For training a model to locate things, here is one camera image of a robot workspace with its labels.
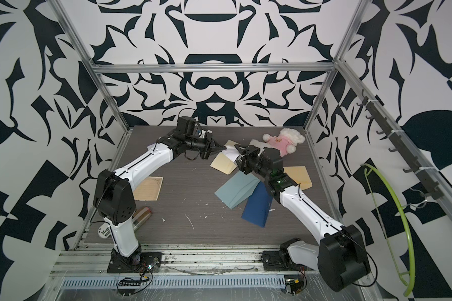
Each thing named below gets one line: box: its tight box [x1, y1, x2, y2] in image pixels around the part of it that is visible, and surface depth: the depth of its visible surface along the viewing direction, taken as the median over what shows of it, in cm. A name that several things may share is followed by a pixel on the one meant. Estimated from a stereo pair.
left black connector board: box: [117, 277, 150, 297], surface depth 73 cm
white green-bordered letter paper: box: [220, 144, 241, 162], surface depth 77 cm
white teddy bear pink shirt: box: [249, 127, 306, 158], surface depth 107 cm
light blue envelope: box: [214, 170, 261, 209], surface depth 96 cm
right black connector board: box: [285, 279, 304, 295], surface depth 73 cm
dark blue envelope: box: [241, 180, 273, 228], surface depth 91 cm
